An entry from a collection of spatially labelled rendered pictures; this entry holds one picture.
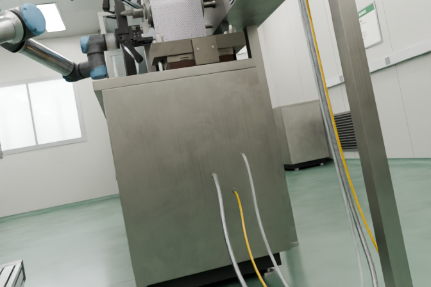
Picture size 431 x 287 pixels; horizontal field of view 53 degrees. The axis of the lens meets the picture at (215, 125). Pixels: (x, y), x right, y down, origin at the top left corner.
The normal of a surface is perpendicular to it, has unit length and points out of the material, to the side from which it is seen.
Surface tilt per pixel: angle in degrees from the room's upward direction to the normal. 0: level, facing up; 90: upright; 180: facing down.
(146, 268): 90
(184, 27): 90
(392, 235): 90
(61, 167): 90
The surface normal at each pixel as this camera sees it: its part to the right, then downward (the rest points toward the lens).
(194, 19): 0.21, -0.08
